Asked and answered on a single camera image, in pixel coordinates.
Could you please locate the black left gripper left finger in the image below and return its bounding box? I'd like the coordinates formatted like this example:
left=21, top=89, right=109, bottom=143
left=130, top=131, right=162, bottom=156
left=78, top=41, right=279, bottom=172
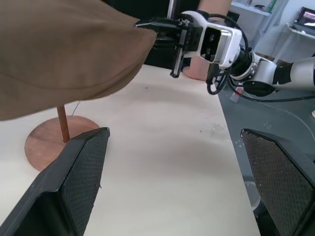
left=0, top=127, right=111, bottom=236

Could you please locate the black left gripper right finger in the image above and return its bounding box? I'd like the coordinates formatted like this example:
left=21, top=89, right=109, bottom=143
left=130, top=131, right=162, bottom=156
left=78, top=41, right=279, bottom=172
left=240, top=128, right=315, bottom=236

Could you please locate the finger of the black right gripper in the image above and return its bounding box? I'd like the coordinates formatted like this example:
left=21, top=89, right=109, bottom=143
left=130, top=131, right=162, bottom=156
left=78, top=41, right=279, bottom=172
left=135, top=17, right=184, bottom=32
left=154, top=31, right=179, bottom=49

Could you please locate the brown fabric cap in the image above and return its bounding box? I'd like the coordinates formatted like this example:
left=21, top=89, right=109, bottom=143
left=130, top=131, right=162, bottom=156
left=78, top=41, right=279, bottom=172
left=0, top=0, right=158, bottom=121

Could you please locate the wooden hat stand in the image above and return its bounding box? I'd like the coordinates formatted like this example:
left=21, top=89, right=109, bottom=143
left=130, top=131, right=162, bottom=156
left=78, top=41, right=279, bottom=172
left=24, top=105, right=101, bottom=173

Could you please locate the person's bare hand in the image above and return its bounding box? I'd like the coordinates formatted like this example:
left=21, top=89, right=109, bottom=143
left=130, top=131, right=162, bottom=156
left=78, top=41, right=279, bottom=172
left=184, top=58, right=210, bottom=81

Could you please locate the white shelf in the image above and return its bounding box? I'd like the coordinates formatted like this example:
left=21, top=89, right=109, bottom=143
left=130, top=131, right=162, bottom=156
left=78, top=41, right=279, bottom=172
left=230, top=0, right=273, bottom=16

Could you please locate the small clear plastic piece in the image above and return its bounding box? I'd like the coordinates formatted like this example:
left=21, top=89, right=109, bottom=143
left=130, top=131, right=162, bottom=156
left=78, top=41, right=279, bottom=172
left=230, top=86, right=244, bottom=103

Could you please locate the dark monitor with screen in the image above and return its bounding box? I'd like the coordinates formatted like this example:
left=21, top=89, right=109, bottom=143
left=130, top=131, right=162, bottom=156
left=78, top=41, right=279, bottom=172
left=293, top=6, right=315, bottom=28

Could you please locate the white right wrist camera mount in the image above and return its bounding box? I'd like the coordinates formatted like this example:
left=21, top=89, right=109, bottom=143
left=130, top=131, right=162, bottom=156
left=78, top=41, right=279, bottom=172
left=181, top=10, right=243, bottom=69

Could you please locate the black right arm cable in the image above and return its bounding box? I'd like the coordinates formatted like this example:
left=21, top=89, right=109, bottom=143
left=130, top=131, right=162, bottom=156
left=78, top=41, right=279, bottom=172
left=206, top=15, right=315, bottom=103

